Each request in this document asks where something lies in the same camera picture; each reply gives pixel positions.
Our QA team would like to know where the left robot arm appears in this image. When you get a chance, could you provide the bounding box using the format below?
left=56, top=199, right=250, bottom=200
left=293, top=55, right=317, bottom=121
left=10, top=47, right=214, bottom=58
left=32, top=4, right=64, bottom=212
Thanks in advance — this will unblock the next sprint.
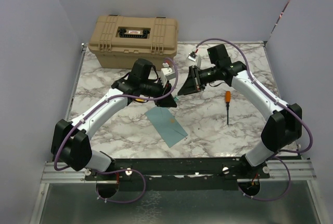
left=51, top=58, right=179, bottom=180

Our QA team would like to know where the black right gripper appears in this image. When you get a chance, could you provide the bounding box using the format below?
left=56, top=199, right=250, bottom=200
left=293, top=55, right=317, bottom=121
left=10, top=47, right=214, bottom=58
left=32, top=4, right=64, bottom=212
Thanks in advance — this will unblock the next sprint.
left=178, top=65, right=219, bottom=97

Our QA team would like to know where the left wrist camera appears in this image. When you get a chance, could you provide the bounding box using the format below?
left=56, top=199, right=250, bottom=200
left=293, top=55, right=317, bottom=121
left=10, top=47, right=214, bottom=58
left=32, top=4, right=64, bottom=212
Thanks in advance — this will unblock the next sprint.
left=160, top=62, right=176, bottom=86

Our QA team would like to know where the orange handled screwdriver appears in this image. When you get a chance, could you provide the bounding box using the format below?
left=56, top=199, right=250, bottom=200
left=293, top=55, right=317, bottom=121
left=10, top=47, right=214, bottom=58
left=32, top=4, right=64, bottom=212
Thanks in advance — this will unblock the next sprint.
left=225, top=91, right=231, bottom=125

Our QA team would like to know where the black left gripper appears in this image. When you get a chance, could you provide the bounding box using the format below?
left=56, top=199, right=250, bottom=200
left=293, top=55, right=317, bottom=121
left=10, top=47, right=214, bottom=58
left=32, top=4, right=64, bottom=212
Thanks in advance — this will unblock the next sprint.
left=140, top=76, right=177, bottom=107

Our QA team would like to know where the teal envelope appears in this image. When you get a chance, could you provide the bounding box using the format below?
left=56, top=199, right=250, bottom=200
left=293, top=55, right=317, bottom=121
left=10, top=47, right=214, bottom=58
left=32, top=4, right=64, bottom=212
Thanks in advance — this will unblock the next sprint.
left=145, top=107, right=188, bottom=148

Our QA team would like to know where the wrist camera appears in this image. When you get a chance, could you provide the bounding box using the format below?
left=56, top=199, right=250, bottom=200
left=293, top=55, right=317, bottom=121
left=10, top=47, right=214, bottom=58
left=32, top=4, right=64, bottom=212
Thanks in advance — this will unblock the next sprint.
left=160, top=62, right=176, bottom=86
left=187, top=49, right=202, bottom=69

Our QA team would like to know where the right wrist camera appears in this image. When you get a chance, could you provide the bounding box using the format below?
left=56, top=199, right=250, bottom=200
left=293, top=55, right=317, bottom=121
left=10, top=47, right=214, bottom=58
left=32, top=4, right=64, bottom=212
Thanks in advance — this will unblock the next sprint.
left=187, top=49, right=202, bottom=69

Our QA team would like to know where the tan plastic toolbox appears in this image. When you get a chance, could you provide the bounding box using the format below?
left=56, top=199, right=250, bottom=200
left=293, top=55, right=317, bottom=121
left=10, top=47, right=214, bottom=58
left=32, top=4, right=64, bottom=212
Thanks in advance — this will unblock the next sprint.
left=88, top=15, right=178, bottom=71

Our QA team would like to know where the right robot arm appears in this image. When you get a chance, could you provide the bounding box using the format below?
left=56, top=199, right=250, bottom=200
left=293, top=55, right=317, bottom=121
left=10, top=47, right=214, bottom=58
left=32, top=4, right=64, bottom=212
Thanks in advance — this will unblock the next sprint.
left=177, top=44, right=302, bottom=178

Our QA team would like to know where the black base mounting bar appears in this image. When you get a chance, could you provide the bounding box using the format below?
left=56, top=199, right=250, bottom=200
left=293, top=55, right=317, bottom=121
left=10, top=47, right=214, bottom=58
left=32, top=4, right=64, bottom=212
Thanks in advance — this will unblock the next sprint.
left=52, top=152, right=271, bottom=191

